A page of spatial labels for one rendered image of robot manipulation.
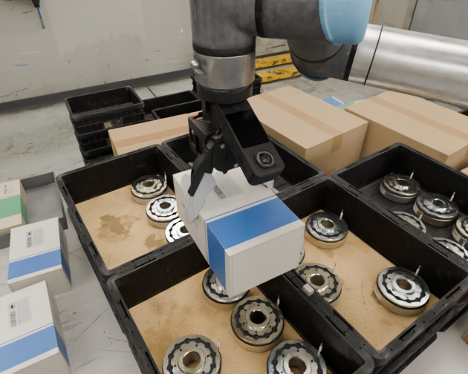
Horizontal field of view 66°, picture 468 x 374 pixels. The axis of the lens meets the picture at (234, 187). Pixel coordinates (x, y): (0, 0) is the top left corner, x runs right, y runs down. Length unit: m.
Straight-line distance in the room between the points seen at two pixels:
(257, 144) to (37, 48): 3.40
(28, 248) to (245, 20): 0.84
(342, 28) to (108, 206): 0.82
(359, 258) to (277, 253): 0.42
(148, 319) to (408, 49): 0.65
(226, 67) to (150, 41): 3.50
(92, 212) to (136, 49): 2.98
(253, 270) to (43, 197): 1.00
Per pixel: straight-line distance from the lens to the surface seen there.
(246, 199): 0.54
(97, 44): 3.81
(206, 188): 0.51
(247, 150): 0.44
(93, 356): 0.93
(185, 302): 0.80
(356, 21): 0.39
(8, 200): 1.32
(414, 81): 0.51
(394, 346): 0.68
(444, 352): 1.00
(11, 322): 0.94
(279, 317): 0.74
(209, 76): 0.44
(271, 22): 0.40
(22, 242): 1.11
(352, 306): 0.83
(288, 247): 0.52
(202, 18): 0.42
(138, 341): 0.65
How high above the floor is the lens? 1.49
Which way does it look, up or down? 38 degrees down
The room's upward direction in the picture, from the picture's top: straight up
